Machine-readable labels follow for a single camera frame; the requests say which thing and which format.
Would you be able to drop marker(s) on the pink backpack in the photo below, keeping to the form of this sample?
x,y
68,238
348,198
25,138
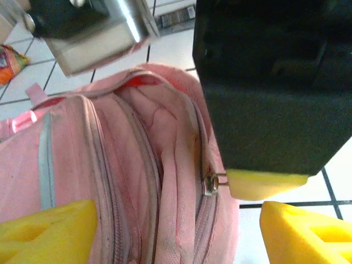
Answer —
x,y
123,151

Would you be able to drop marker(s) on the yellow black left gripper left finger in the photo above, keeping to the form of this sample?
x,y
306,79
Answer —
x,y
41,236

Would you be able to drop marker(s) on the small calculator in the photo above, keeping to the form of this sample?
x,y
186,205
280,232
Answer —
x,y
177,17

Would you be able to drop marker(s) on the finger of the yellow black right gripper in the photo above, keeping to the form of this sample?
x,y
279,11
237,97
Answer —
x,y
275,132

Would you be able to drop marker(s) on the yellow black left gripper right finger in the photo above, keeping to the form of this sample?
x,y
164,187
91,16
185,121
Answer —
x,y
302,236

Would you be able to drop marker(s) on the orange red snack packet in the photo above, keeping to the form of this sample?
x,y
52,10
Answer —
x,y
9,64

